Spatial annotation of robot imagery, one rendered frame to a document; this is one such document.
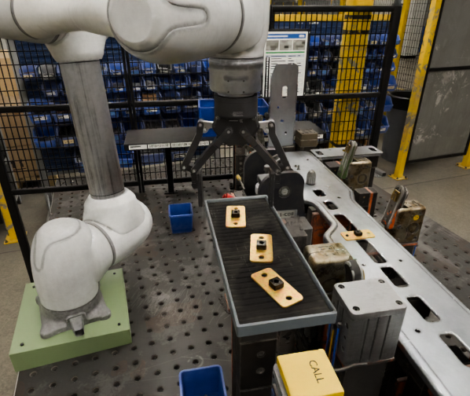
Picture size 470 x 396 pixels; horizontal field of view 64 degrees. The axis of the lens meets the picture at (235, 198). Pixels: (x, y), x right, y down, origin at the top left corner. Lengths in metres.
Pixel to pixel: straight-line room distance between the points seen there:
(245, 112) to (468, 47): 3.72
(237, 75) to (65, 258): 0.65
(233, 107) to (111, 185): 0.60
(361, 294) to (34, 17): 0.80
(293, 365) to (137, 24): 0.42
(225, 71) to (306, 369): 0.43
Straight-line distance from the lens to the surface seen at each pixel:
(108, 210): 1.13
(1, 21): 0.97
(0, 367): 2.27
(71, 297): 1.10
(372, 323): 0.66
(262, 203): 0.80
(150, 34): 0.44
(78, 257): 1.05
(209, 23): 0.48
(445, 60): 4.09
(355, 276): 0.74
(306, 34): 1.90
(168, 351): 1.12
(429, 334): 0.81
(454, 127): 4.48
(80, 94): 1.09
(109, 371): 1.11
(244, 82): 0.62
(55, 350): 1.14
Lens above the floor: 1.53
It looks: 27 degrees down
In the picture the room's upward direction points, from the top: straight up
